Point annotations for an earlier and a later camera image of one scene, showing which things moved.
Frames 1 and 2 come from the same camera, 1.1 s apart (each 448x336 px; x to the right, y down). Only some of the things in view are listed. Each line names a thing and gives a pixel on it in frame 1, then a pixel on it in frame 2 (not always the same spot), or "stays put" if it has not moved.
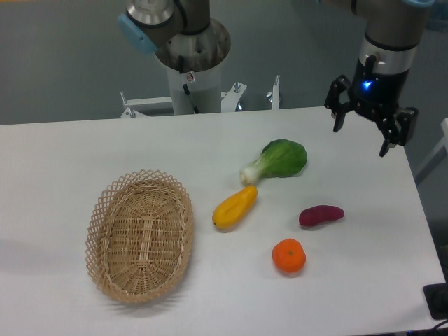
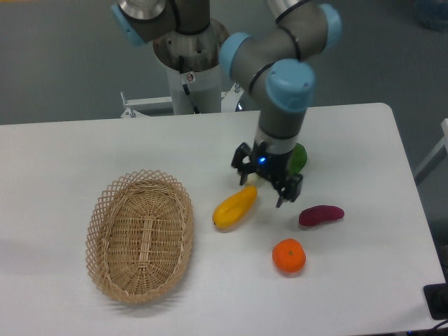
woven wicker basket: (139, 236) stays put
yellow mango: (233, 209) stays put
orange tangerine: (289, 255) stays put
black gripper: (376, 95) → (273, 166)
